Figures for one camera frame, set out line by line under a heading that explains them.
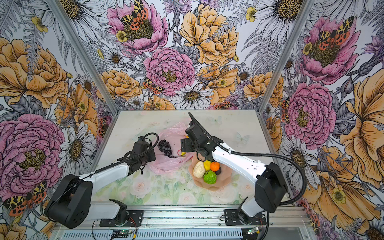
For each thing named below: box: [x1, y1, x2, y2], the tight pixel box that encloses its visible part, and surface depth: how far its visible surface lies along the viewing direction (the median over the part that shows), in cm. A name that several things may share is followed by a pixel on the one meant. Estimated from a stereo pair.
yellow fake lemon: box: [203, 160, 212, 171], surface depth 87 cm
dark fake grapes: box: [157, 139, 178, 159], surface depth 96 cm
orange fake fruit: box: [210, 161, 221, 172], surface depth 85 cm
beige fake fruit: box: [193, 161, 206, 179], surface depth 85 cm
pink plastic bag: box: [149, 121, 195, 174], surface depth 91 cm
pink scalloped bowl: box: [188, 153, 233, 191], surface depth 85 cm
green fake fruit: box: [203, 170, 217, 185], surface depth 83 cm
